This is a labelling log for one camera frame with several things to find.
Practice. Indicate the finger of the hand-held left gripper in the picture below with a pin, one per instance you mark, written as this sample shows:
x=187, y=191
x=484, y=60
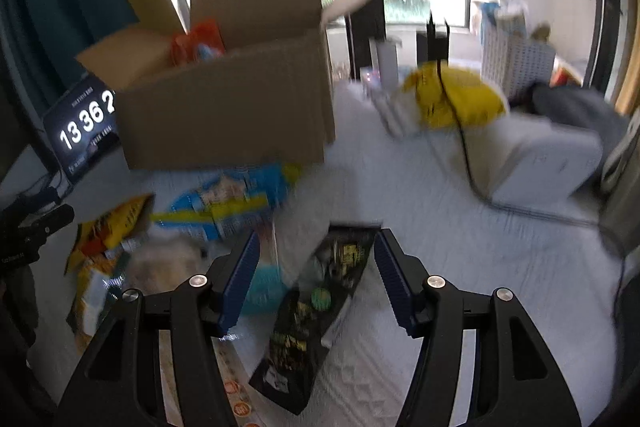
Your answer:
x=52, y=222

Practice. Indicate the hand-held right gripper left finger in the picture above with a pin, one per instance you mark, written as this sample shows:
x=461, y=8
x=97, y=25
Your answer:
x=242, y=282

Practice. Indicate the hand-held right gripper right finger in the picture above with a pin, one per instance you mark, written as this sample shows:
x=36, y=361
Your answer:
x=392, y=282

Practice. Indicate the yellow snack bag dark edge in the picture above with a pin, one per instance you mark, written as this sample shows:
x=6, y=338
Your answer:
x=112, y=227

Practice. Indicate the blue and yellow snack packet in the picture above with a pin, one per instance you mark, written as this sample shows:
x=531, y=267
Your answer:
x=230, y=207

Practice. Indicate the clear cracker packet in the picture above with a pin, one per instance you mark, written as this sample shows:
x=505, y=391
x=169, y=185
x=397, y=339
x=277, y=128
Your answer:
x=167, y=262

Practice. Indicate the black printed snack packet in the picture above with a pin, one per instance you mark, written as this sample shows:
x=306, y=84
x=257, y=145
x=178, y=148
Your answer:
x=310, y=322

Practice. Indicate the small yellow snack bag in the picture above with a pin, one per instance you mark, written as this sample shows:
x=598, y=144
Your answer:
x=95, y=292

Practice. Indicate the brown cardboard box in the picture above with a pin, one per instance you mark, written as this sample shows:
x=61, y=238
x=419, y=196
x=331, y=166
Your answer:
x=225, y=107

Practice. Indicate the orange snack bag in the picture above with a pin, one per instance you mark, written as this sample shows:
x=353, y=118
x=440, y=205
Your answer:
x=195, y=42

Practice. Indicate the teal snack packet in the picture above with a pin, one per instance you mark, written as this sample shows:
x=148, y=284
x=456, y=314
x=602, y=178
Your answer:
x=265, y=289

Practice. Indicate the white snack packet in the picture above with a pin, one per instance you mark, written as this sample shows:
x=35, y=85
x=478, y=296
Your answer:
x=315, y=217

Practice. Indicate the black tablet clock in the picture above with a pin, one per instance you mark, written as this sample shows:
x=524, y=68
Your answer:
x=85, y=127

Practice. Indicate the white packet red print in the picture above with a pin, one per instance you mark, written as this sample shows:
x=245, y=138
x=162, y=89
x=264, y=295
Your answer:
x=235, y=387

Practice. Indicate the white papers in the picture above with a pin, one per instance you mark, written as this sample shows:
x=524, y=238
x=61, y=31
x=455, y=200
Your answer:
x=400, y=114

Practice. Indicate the white box appliance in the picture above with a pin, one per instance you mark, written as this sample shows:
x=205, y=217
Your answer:
x=545, y=167

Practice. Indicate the yellow plastic bag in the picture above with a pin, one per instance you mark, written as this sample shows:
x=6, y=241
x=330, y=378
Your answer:
x=470, y=102

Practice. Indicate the black power adapter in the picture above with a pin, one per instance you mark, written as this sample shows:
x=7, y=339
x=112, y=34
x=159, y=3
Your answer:
x=432, y=42

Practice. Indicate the grey cloth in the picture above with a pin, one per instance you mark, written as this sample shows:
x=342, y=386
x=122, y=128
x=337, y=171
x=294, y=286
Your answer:
x=575, y=112

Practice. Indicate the white woven basket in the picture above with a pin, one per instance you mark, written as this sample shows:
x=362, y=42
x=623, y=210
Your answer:
x=515, y=62

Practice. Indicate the small orange box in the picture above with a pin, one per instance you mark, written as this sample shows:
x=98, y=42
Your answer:
x=567, y=77

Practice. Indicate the items in basket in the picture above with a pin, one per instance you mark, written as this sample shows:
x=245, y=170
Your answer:
x=510, y=14

